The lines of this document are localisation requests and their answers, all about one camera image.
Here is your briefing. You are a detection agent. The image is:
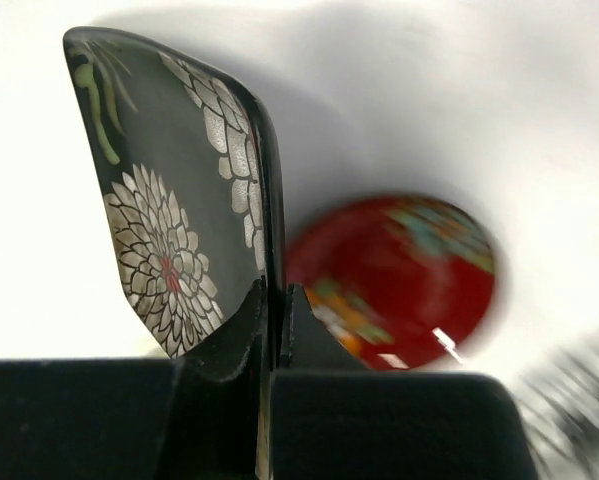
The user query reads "black floral square plate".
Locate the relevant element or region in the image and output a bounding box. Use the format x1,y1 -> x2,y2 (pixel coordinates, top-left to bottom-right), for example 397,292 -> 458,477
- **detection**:
62,25 -> 285,480

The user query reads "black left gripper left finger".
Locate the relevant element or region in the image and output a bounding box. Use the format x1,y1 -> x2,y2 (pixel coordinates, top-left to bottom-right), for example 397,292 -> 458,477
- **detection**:
0,281 -> 267,479

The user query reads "grey wire dish rack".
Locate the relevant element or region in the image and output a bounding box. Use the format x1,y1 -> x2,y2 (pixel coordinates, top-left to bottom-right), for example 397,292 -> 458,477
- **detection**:
514,330 -> 599,479

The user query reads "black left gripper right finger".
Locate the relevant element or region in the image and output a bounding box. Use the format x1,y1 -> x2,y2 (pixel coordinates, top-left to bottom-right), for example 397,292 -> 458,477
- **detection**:
273,285 -> 537,479

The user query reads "red floral round plate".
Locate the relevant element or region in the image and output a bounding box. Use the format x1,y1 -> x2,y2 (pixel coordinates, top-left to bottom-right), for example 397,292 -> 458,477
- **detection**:
286,194 -> 497,370

